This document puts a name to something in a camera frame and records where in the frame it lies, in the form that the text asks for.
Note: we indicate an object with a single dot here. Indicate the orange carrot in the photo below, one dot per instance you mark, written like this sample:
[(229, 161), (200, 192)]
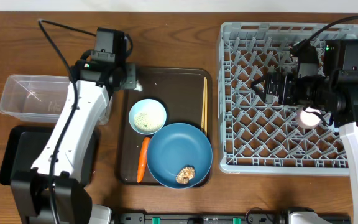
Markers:
[(142, 159)]

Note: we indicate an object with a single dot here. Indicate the grey dishwasher rack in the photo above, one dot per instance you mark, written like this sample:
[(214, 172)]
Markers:
[(263, 137)]

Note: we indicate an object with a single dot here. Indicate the clear plastic bin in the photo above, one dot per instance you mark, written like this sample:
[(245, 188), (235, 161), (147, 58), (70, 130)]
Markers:
[(36, 98)]

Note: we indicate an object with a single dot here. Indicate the light blue small bowl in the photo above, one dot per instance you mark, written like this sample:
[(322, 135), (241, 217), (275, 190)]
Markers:
[(148, 106)]

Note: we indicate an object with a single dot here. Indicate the brown mushroom piece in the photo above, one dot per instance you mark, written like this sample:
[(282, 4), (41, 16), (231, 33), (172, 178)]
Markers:
[(185, 175)]

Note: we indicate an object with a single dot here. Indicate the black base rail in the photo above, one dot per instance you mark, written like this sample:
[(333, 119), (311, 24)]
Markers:
[(292, 215)]

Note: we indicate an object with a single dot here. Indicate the dark brown serving tray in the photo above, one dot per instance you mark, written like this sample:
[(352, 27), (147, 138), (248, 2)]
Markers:
[(180, 90)]

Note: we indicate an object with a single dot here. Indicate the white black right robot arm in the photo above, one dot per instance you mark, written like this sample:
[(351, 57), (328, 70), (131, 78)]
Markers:
[(335, 91)]

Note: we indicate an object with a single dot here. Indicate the wooden chopstick left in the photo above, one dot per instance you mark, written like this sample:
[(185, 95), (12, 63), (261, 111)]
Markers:
[(203, 104)]

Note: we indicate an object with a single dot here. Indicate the white tissue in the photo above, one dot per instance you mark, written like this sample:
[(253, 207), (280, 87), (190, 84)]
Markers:
[(138, 87)]

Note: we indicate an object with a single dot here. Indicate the dark blue plate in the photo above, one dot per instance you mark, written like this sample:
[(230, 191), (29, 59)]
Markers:
[(175, 147)]

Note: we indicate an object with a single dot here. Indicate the pink plastic cup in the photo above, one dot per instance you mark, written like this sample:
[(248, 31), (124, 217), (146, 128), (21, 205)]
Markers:
[(306, 119)]

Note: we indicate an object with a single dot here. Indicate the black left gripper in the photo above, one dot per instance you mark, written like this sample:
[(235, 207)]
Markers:
[(131, 83)]

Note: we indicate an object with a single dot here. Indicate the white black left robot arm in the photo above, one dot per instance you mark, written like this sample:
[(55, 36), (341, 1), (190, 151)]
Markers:
[(51, 190)]

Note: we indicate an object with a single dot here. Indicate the wooden chopstick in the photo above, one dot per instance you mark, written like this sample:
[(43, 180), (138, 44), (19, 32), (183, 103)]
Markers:
[(203, 104), (206, 105)]

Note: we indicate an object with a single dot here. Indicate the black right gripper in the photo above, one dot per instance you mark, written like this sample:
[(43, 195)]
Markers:
[(286, 80)]

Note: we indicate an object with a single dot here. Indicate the wooden chopstick right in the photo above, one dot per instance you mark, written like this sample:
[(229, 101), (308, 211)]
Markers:
[(206, 105)]

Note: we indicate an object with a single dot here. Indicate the black plastic tray bin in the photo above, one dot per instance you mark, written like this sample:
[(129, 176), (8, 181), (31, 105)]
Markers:
[(25, 144)]

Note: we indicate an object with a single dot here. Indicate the white rice pile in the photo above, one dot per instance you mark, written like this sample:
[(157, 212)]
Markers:
[(147, 122)]

